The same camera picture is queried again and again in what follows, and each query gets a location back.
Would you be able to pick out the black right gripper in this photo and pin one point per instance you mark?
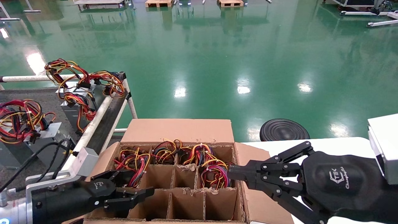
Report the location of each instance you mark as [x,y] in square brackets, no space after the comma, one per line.
[342,183]

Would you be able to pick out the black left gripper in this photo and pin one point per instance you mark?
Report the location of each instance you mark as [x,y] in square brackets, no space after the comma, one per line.
[68,202]

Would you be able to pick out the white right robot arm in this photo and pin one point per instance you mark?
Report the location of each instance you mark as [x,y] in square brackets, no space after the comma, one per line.
[385,140]

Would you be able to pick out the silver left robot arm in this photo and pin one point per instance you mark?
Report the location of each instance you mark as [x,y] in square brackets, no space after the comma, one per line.
[84,161]

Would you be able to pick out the brown cardboard box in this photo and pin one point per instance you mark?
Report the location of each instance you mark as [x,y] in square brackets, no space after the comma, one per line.
[180,130]

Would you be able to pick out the gray power supply box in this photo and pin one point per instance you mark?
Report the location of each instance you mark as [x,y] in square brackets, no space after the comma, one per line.
[9,155]

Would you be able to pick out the cardboard grid divider insert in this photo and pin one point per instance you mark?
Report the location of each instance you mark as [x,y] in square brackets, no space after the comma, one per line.
[157,177]

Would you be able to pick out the black round ribbed disc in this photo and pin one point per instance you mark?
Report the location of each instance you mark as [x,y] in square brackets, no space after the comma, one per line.
[283,130]

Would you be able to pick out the wooden pallet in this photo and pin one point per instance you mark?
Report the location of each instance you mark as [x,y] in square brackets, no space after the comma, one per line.
[230,3]
[158,3]

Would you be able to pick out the gray low platform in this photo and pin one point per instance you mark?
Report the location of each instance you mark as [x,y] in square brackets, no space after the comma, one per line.
[99,2]

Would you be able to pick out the dark wheeled equipment cart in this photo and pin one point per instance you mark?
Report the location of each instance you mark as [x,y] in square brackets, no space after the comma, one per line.
[354,3]

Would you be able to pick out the white stand leg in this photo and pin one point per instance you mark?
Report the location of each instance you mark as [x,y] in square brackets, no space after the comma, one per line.
[31,9]
[7,15]

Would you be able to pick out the white pipe cart frame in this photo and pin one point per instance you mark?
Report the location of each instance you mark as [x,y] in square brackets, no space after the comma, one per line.
[99,112]

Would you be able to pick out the white floor frame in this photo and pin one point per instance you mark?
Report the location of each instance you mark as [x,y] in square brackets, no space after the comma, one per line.
[382,22]

